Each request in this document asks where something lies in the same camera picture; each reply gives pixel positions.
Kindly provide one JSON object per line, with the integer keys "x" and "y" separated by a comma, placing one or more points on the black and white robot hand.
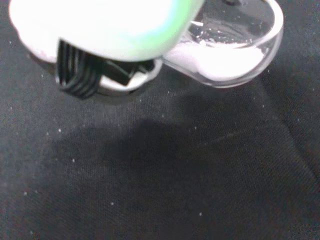
{"x": 100, "y": 27}

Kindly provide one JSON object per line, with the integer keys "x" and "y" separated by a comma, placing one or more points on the black bench cloth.
{"x": 160, "y": 162}

